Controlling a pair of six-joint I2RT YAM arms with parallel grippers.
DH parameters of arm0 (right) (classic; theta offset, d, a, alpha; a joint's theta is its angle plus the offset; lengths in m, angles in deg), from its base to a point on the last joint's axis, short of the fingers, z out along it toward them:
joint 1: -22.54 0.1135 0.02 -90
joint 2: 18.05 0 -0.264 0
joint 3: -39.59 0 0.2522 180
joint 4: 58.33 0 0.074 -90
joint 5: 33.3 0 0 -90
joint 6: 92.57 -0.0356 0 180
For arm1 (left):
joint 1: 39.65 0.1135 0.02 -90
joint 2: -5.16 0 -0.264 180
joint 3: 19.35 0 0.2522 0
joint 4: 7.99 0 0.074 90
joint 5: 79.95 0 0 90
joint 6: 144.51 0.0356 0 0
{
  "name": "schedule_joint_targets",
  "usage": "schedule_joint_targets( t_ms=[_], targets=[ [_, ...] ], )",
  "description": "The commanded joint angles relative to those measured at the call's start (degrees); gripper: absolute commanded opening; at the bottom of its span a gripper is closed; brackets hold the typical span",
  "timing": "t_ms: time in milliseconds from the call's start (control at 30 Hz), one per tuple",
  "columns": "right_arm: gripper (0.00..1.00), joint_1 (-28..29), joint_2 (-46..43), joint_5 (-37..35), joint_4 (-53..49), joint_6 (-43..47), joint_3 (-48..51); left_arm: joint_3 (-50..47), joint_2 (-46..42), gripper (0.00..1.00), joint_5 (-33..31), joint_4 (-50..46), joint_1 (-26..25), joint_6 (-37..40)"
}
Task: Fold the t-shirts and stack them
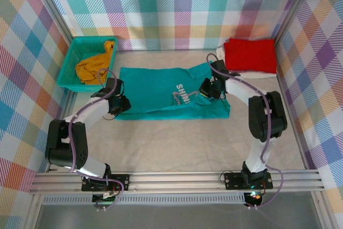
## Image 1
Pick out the teal printed t-shirt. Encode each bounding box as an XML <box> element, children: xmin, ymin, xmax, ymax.
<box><xmin>115</xmin><ymin>62</ymin><xmax>231</xmax><ymax>121</ymax></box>

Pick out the mustard yellow t-shirt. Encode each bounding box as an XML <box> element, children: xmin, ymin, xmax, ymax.
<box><xmin>74</xmin><ymin>40</ymin><xmax>116</xmax><ymax>85</ymax></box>

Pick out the white folded t-shirt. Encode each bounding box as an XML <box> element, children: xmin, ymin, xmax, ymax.
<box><xmin>215</xmin><ymin>42</ymin><xmax>277</xmax><ymax>80</ymax></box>

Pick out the red folded t-shirt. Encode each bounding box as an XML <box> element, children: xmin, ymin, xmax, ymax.
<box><xmin>223</xmin><ymin>38</ymin><xmax>278</xmax><ymax>74</ymax></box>

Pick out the teal plastic basket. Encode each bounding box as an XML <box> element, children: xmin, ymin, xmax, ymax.
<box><xmin>57</xmin><ymin>35</ymin><xmax>119</xmax><ymax>92</ymax></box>

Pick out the green left controller board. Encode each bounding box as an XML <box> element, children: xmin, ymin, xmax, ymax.
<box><xmin>92</xmin><ymin>190</ymin><xmax>120</xmax><ymax>204</ymax></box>

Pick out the black right controller board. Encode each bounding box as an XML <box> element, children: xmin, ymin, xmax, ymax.
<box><xmin>245</xmin><ymin>190</ymin><xmax>265</xmax><ymax>205</ymax></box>

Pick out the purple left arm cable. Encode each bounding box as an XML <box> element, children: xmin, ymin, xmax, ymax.
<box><xmin>68</xmin><ymin>68</ymin><xmax>124</xmax><ymax>211</ymax></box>

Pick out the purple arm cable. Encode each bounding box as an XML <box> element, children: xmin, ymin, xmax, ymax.
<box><xmin>68</xmin><ymin>68</ymin><xmax>124</xmax><ymax>211</ymax></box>
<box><xmin>206</xmin><ymin>53</ymin><xmax>285</xmax><ymax>210</ymax></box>

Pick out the long aluminium base rail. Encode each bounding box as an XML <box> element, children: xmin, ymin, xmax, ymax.
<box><xmin>28</xmin><ymin>169</ymin><xmax>326</xmax><ymax>195</ymax></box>

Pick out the aluminium left frame post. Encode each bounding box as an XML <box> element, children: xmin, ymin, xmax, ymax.
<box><xmin>31</xmin><ymin>0</ymin><xmax>74</xmax><ymax>50</ymax></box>

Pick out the aluminium frame post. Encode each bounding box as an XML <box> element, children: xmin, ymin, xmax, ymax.
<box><xmin>273</xmin><ymin>0</ymin><xmax>321</xmax><ymax>42</ymax></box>
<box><xmin>31</xmin><ymin>0</ymin><xmax>74</xmax><ymax>50</ymax></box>

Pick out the grey slotted cable duct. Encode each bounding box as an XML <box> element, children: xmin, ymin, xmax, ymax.
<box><xmin>42</xmin><ymin>195</ymin><xmax>246</xmax><ymax>205</ymax></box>

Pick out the aluminium right frame post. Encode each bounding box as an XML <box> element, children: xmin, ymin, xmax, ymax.
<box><xmin>273</xmin><ymin>0</ymin><xmax>321</xmax><ymax>42</ymax></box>

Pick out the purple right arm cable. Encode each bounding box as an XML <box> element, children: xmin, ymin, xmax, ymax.
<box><xmin>206</xmin><ymin>53</ymin><xmax>285</xmax><ymax>210</ymax></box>

